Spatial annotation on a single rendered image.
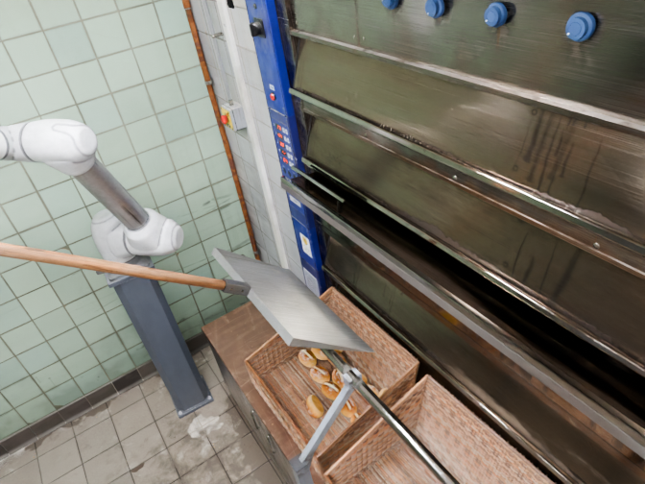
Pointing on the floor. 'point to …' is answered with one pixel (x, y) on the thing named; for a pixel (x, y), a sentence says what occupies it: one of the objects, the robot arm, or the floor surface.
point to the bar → (300, 464)
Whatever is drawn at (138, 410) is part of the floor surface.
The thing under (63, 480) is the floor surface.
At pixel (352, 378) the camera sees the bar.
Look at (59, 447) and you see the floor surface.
